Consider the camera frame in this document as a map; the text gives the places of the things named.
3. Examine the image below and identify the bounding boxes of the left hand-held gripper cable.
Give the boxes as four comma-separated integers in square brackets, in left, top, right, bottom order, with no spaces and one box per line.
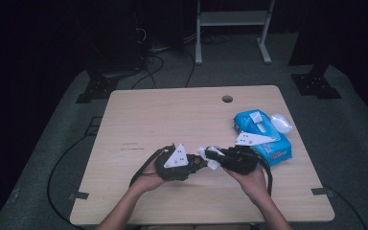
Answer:
[128,144,175,189]

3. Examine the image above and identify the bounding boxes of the blue wet wipes pack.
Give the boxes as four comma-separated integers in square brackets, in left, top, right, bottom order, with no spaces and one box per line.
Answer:
[233,108,293,168]

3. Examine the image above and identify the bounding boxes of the hand-held gripper cable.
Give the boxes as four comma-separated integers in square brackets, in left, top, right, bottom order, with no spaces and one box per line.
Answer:
[128,144,175,189]
[256,155,274,197]

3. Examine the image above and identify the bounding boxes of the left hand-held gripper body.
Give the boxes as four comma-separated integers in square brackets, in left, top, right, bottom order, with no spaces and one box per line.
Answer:
[154,143,190,182]

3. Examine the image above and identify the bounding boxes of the black floor cable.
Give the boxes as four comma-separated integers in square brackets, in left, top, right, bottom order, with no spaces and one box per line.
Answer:
[46,133,92,229]
[184,47,196,89]
[130,52,166,90]
[321,183,368,230]

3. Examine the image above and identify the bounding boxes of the person's left hand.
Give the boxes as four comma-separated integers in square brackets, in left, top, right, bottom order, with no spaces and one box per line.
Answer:
[128,158,168,196]

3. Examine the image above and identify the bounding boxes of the person's right hand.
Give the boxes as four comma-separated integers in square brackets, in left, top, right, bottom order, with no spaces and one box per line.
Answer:
[224,164,268,207]

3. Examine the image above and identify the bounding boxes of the black stand base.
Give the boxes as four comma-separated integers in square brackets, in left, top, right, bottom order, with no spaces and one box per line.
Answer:
[75,74,120,104]
[290,63,343,101]

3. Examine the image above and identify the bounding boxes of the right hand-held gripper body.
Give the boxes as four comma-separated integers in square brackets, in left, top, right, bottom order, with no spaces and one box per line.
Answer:
[222,130,277,175]

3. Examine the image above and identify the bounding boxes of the right hand-held gripper cable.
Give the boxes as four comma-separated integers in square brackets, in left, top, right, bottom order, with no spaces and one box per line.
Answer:
[256,155,274,197]

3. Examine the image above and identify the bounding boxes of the white metal stand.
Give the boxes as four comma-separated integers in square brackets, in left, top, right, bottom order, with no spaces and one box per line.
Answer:
[195,0,276,65]

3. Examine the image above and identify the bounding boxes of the white wet wipe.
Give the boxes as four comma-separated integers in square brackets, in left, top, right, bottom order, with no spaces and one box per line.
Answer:
[196,146,225,171]

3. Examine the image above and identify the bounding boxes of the clear plastic lid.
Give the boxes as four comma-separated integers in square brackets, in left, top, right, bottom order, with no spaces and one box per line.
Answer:
[269,113,294,135]

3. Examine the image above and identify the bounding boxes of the grey tape piece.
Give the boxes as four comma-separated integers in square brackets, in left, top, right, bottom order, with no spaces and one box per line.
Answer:
[68,191,90,202]
[310,187,334,196]

